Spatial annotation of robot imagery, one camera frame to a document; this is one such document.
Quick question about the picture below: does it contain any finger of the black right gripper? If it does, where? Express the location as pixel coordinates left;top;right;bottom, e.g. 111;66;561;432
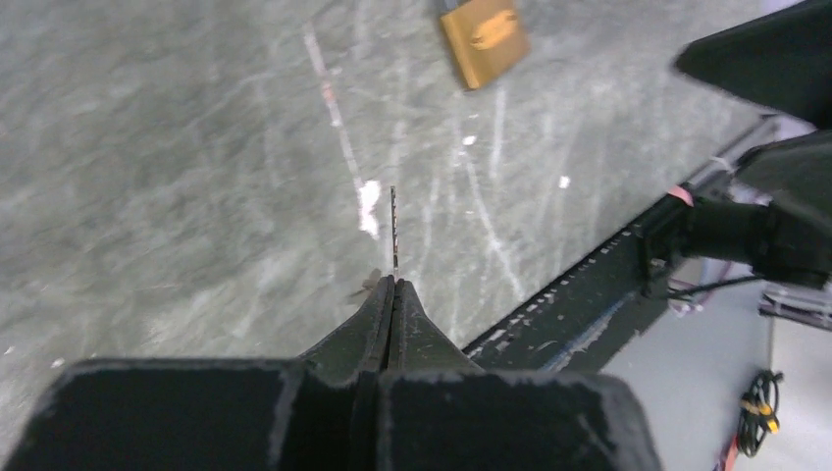
673;1;831;130
737;131;831;235

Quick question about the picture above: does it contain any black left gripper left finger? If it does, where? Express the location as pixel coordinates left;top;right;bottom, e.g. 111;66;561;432
6;276;395;470

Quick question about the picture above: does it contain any brass padlock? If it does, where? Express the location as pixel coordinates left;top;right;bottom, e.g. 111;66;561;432
439;0;530;90

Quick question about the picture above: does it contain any coiled black cable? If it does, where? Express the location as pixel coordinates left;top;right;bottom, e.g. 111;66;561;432
736;369;786;459

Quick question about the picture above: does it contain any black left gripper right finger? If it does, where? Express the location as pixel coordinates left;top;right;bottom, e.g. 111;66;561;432
389;279;664;471

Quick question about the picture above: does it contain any aluminium frame rail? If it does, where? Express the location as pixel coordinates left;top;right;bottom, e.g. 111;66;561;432
668;116;831;332

